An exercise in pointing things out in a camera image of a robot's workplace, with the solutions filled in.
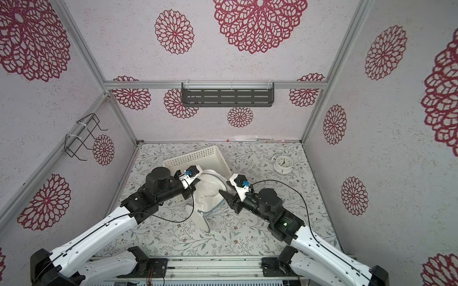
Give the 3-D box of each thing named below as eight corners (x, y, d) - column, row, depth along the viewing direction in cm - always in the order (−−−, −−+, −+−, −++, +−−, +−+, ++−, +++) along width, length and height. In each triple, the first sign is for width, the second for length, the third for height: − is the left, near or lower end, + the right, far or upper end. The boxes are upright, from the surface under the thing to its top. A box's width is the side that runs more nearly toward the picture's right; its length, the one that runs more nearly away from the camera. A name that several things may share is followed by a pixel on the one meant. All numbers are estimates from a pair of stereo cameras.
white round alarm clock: (274, 175, 106) (276, 170, 103) (271, 160, 114) (273, 155, 110) (292, 175, 106) (295, 170, 103) (288, 160, 114) (290, 155, 110)
